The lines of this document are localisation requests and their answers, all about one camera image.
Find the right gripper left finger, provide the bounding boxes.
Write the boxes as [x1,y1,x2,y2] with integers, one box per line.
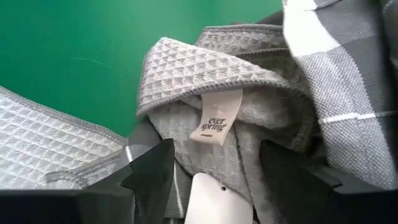
[120,138,177,224]

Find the dark grey plaid towel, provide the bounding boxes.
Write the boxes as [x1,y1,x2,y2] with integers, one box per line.
[46,0,398,224]

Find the green table mat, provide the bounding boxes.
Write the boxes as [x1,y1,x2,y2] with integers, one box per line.
[0,0,284,138]

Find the light grey waffle towel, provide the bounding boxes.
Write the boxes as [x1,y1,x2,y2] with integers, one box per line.
[0,86,128,190]
[136,24,315,224]

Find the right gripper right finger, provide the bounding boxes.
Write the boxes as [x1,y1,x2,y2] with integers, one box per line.
[259,139,343,224]

